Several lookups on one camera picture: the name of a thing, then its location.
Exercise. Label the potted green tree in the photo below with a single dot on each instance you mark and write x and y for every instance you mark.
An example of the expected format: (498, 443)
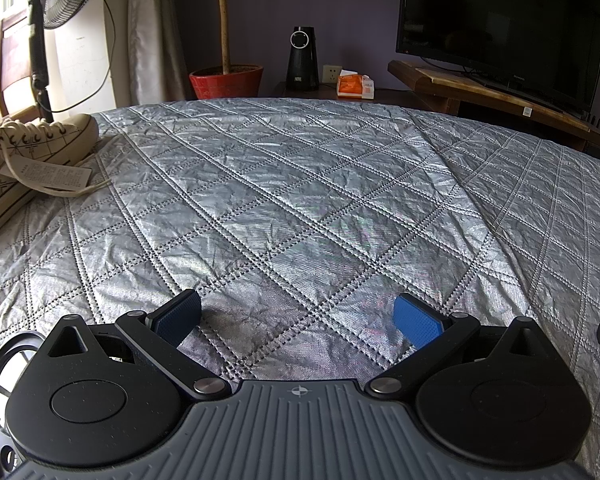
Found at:
(223, 15)

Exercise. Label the black router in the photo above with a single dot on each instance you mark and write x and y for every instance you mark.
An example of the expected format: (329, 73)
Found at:
(597, 124)

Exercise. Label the black cylindrical speaker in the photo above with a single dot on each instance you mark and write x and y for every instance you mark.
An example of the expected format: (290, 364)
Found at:
(302, 67)

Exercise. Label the dark wooden low cabinet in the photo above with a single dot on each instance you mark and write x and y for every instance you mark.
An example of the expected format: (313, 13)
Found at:
(305, 95)

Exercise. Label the black flat television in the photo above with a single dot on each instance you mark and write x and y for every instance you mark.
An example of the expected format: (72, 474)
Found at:
(500, 15)

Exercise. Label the wooden television riser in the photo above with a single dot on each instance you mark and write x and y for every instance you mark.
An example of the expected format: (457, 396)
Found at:
(460, 85)

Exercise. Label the silver quilted blanket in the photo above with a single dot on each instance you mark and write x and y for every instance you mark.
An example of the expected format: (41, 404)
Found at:
(290, 200)

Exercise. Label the white wall socket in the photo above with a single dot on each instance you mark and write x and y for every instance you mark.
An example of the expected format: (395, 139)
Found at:
(331, 73)

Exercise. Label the paper hang tag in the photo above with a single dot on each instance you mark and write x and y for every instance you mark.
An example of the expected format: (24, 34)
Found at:
(50, 175)

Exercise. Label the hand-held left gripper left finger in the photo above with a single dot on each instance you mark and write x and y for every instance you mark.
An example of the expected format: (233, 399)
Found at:
(176, 317)

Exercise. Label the black standing fan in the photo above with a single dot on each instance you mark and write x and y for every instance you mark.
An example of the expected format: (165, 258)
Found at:
(37, 45)

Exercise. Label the grey curtain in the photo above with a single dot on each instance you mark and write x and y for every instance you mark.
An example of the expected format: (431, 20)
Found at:
(155, 30)

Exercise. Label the orange tissue pack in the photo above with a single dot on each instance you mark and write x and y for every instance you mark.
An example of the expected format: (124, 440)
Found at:
(355, 87)

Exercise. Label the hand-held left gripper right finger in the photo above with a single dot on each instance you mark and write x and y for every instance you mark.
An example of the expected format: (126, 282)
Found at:
(417, 322)

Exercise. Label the wooden chair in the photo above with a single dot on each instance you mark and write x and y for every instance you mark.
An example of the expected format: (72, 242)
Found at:
(15, 55)

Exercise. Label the red plant pot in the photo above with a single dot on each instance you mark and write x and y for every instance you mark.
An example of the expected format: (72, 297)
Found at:
(226, 85)

